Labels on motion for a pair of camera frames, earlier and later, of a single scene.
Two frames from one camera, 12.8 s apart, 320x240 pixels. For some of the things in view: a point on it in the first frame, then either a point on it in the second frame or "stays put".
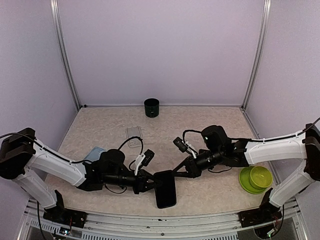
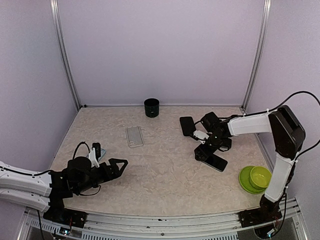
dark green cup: x=151 y=107 stays put
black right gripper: x=187 y=163 -> x=201 y=151
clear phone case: x=133 y=131 stays put
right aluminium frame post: x=265 y=28 stays put
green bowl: x=260 y=177 stays put
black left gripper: x=141 y=183 -> x=116 y=173
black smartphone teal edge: x=165 y=189 -> x=187 y=125
